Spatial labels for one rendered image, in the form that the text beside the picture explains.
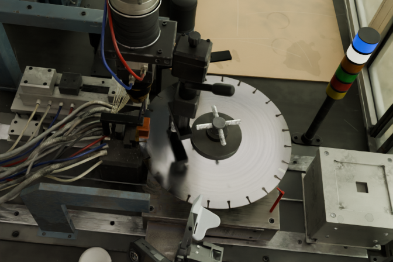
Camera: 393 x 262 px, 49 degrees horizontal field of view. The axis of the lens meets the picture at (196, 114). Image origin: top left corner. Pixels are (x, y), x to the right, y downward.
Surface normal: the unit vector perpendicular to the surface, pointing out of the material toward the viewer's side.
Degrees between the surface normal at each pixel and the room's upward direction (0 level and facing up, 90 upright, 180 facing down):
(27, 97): 90
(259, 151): 0
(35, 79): 0
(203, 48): 0
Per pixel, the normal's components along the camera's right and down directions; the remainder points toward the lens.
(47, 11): 0.09, -0.55
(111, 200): -0.07, 0.83
